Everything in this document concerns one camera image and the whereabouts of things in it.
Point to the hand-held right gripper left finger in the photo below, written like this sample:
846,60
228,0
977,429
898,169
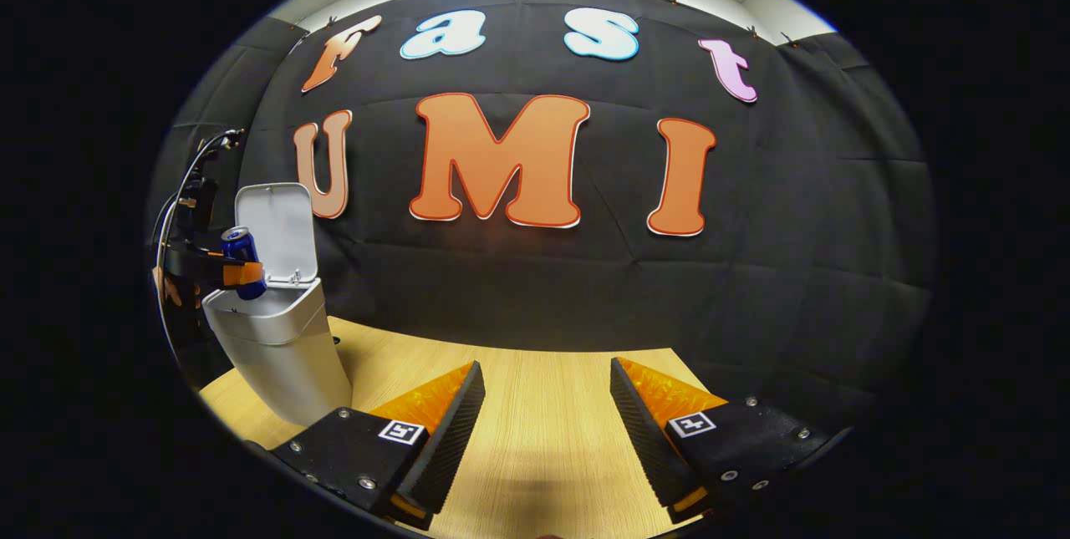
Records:
447,447

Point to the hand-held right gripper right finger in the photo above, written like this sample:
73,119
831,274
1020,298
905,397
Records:
648,439

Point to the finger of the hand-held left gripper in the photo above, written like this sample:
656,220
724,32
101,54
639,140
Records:
201,261

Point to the blue pop can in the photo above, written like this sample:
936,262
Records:
238,245

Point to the white desktop garbage bin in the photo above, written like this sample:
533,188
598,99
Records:
284,355

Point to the wooden desktop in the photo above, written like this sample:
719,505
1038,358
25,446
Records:
543,439

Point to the black backdrop cloth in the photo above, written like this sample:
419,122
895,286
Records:
794,230

